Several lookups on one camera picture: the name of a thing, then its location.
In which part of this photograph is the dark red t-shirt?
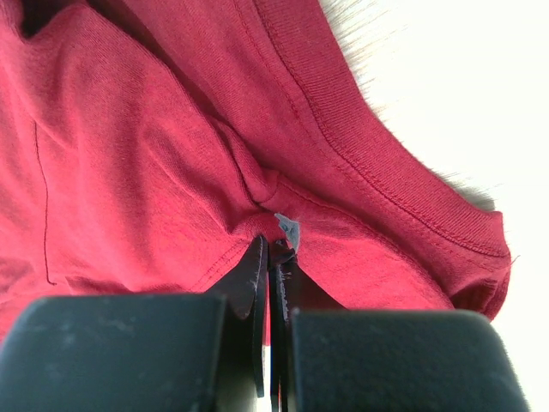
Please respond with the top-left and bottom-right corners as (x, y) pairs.
(1, 1), (511, 332)

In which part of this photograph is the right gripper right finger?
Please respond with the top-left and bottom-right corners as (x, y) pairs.
(268, 240), (528, 411)

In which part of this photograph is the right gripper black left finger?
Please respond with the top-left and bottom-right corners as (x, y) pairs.
(1, 236), (268, 411)

